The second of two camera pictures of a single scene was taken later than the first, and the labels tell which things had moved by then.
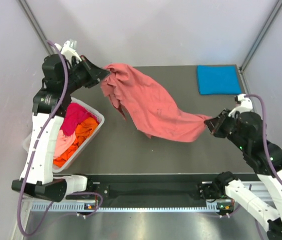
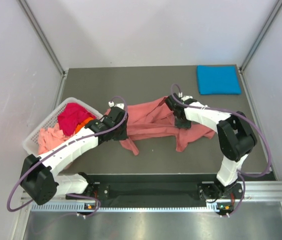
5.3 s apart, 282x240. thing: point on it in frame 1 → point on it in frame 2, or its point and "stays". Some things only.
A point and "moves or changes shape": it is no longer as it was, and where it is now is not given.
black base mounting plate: [147, 189] stays
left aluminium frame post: [35, 26] stays
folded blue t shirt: [218, 79] stays
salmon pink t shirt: [154, 115] moves or changes shape
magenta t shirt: [75, 113] stays
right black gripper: [213, 124] → [184, 125]
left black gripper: [94, 73] → [124, 135]
